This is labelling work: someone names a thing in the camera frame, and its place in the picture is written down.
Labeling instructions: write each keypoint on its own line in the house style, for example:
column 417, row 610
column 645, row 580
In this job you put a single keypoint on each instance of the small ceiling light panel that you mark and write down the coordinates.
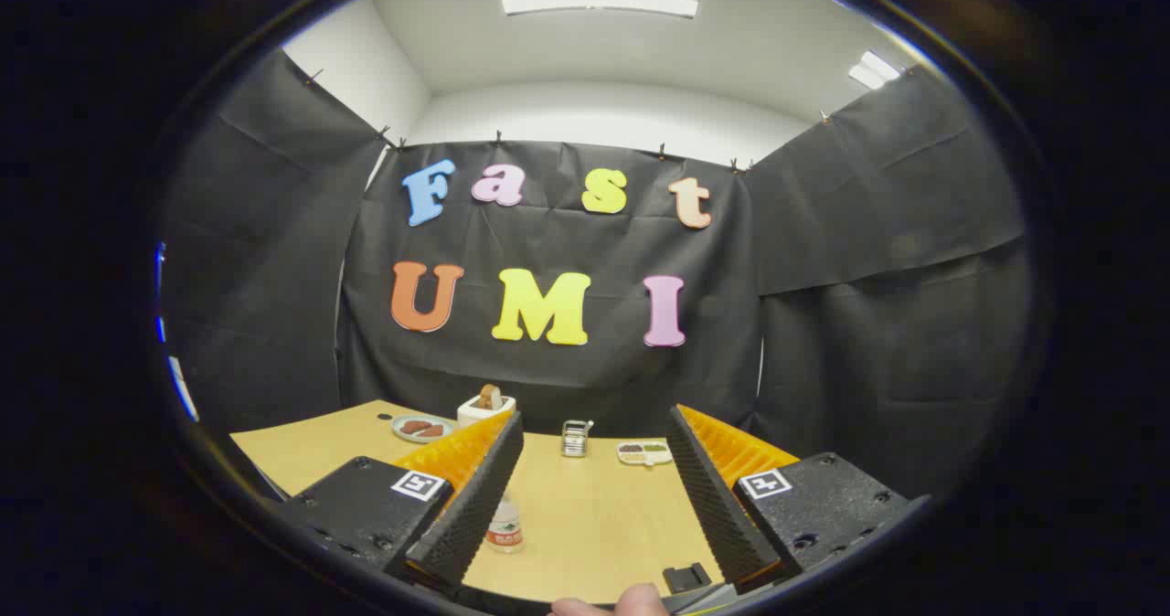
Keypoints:
column 873, row 69

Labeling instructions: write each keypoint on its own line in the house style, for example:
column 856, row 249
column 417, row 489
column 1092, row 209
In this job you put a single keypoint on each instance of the pale green plate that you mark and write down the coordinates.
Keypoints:
column 407, row 437

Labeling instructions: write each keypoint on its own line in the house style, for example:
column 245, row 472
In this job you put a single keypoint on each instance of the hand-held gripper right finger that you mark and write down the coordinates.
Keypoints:
column 713, row 497

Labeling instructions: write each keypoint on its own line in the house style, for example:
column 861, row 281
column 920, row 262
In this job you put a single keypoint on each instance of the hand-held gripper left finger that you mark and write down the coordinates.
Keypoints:
column 475, row 502

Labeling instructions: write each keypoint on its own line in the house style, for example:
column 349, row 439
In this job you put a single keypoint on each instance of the white divided condiment tray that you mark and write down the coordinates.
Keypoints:
column 644, row 453

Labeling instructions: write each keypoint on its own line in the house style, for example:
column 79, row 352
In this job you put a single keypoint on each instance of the brown meat slice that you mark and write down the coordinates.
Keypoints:
column 433, row 431
column 415, row 427

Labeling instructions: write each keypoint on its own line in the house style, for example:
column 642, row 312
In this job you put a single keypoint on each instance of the wooden table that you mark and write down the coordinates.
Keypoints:
column 594, row 506

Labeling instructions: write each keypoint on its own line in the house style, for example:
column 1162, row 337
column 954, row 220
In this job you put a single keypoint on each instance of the white toaster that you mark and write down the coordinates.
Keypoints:
column 471, row 412

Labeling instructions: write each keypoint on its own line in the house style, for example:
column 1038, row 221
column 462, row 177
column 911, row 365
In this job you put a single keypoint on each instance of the clear plastic juice bottle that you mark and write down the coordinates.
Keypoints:
column 505, row 529

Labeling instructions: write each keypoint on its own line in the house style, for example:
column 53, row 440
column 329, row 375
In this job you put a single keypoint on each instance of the bread slice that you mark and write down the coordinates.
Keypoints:
column 489, row 397

